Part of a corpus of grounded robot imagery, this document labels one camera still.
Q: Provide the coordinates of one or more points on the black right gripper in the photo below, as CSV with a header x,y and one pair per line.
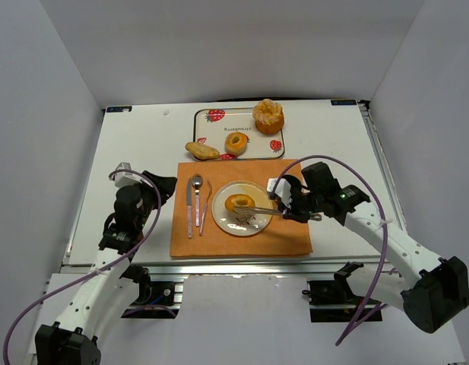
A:
x,y
295,199

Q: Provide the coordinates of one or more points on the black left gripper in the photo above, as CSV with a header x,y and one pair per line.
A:
x,y
151,186

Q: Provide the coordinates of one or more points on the metal tongs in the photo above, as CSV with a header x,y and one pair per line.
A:
x,y
257,211

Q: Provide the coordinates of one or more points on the ring donut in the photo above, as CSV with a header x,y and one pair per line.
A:
x,y
236,143
238,201

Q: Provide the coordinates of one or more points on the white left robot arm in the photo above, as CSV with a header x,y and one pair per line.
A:
x,y
113,283

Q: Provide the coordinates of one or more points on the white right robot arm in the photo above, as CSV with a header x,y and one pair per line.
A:
x,y
428,288

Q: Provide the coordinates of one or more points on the oval bread roll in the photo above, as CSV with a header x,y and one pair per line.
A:
x,y
202,151

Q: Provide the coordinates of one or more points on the strawberry pattern tray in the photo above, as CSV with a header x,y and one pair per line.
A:
x,y
212,126

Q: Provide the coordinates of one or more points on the white beige ceramic plate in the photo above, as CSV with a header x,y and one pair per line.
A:
x,y
241,225

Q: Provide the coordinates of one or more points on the left blue label sticker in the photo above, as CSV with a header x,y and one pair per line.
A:
x,y
119,109

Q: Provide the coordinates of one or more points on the blue label sticker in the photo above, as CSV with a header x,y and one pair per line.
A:
x,y
119,109
343,102

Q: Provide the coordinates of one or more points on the sugar-topped round pastry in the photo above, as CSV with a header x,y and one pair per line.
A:
x,y
268,116

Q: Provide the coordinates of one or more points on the right blue label sticker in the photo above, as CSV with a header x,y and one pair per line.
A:
x,y
343,102

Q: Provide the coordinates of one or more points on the pink handled knife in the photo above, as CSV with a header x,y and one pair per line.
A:
x,y
188,201

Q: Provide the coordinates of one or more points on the pink handled spoon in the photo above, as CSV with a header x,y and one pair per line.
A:
x,y
197,182

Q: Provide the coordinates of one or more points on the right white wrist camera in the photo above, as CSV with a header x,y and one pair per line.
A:
x,y
279,190

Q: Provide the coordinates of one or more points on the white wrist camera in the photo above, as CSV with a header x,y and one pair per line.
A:
x,y
122,176
279,190

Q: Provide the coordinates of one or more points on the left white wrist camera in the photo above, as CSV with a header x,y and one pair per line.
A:
x,y
122,176

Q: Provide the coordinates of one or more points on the pink handled fork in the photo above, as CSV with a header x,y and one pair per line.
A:
x,y
205,209

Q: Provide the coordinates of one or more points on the aluminium frame rail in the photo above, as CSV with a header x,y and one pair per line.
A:
x,y
237,267

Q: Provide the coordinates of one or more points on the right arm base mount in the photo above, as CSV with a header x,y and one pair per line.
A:
x,y
328,303

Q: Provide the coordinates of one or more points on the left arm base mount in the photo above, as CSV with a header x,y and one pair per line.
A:
x,y
156,299

